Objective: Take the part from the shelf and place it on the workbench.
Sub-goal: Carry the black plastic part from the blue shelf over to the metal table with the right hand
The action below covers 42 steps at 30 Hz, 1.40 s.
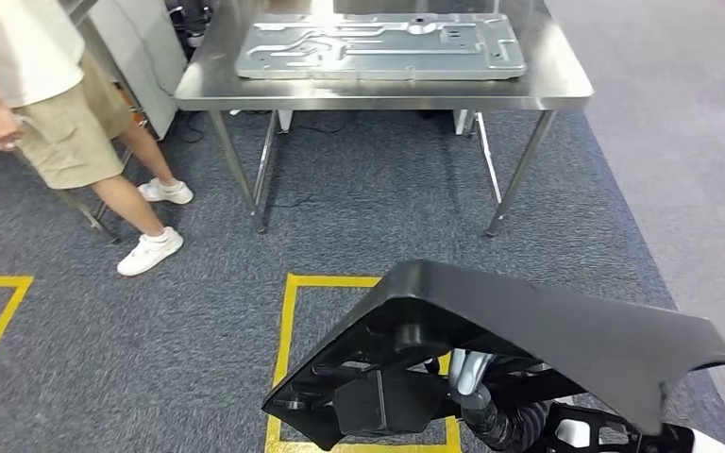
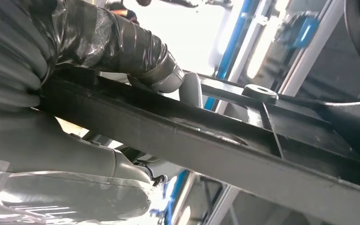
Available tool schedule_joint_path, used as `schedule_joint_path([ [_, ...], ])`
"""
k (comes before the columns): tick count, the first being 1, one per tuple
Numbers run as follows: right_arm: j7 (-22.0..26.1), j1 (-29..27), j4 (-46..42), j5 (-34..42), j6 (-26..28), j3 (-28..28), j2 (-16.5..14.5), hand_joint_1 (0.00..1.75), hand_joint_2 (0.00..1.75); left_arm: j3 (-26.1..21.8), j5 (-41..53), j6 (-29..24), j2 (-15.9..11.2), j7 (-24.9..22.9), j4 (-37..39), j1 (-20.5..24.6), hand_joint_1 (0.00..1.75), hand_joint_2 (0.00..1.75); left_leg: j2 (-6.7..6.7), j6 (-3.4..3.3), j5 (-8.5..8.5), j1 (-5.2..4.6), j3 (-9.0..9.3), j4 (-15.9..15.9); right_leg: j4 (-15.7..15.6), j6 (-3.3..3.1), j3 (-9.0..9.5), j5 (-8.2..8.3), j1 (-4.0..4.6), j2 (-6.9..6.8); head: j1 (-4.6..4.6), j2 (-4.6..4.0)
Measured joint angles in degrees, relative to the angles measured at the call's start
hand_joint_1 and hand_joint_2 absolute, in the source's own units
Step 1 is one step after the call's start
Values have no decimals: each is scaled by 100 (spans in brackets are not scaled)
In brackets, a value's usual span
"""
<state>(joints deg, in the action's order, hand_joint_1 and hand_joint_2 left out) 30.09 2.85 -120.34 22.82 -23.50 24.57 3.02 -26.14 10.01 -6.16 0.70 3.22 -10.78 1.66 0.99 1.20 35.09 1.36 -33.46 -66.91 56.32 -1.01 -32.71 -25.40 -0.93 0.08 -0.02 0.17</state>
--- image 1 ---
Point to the black plastic car part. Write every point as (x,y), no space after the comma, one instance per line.
(525,325)

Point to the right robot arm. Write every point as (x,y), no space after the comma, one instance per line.
(500,428)

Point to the stainless steel workbench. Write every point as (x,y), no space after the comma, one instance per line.
(556,69)

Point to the stamped sheet metal panel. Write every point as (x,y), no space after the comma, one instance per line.
(381,62)

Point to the white partition panel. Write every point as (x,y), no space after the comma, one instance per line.
(143,62)

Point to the person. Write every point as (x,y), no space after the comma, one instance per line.
(56,125)

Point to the black camera bracket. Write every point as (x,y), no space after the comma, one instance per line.
(669,441)

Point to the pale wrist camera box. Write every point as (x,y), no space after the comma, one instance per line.
(709,444)

